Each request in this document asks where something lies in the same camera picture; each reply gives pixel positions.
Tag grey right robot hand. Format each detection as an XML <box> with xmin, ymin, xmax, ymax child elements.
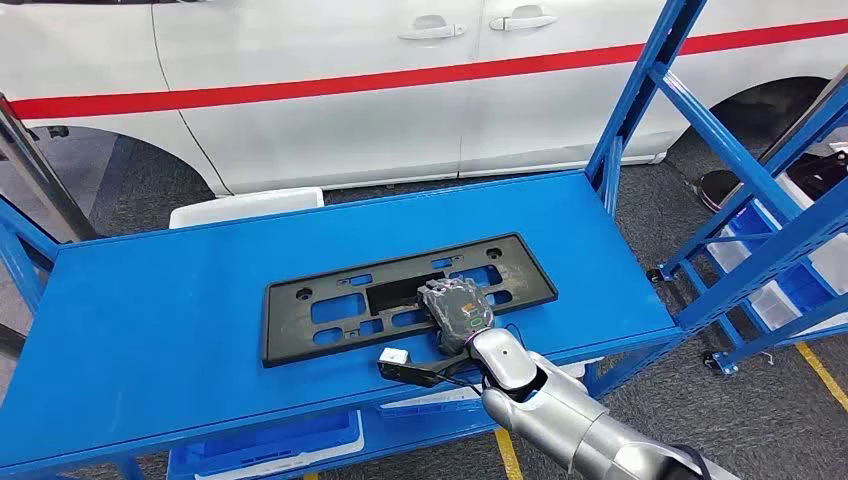
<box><xmin>417</xmin><ymin>278</ymin><xmax>496</xmax><ymax>357</ymax></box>

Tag black plastic license plate frame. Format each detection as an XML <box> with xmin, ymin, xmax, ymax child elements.
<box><xmin>261</xmin><ymin>233</ymin><xmax>559</xmax><ymax>369</ymax></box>

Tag blue metal shelf rack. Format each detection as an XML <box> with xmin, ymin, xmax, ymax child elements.
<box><xmin>0</xmin><ymin>0</ymin><xmax>848</xmax><ymax>480</ymax></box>
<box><xmin>647</xmin><ymin>79</ymin><xmax>848</xmax><ymax>378</ymax></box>

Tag white car with red stripe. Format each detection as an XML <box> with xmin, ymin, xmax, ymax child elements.
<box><xmin>0</xmin><ymin>0</ymin><xmax>848</xmax><ymax>198</ymax></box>

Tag black parts in bin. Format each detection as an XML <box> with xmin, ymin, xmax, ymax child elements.
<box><xmin>788</xmin><ymin>150</ymin><xmax>848</xmax><ymax>200</ymax></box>

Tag grey metal pole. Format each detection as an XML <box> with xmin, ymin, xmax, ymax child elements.
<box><xmin>0</xmin><ymin>92</ymin><xmax>101</xmax><ymax>243</ymax></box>

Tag pale wrist camera on bracket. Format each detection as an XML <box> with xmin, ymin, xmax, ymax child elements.
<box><xmin>377</xmin><ymin>346</ymin><xmax>478</xmax><ymax>390</ymax></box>

